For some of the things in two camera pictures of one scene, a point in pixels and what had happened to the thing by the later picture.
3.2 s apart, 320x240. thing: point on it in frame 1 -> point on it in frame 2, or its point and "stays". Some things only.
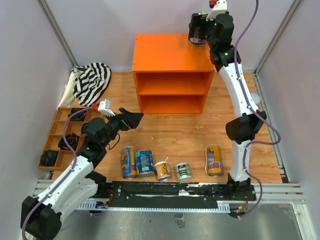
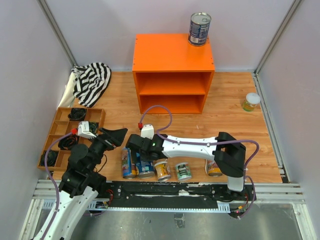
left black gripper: [132, 122] -> [111, 138]
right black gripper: [198, 21] -> [133, 156]
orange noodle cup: [163, 170] stays
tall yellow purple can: [213, 165] stays
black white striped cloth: [90, 81] stays
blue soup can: [144, 161] stays
